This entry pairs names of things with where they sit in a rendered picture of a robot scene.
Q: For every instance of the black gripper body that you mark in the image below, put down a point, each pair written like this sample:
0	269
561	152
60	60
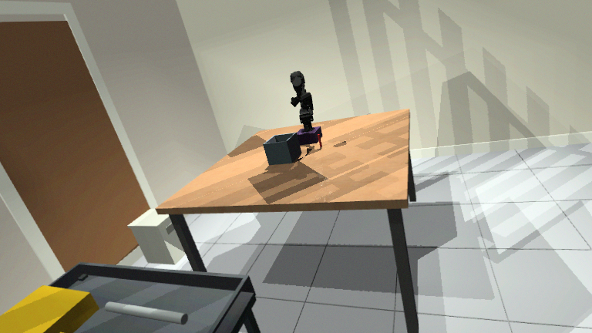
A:
303	95

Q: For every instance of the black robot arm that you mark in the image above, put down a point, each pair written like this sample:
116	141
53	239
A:
297	79

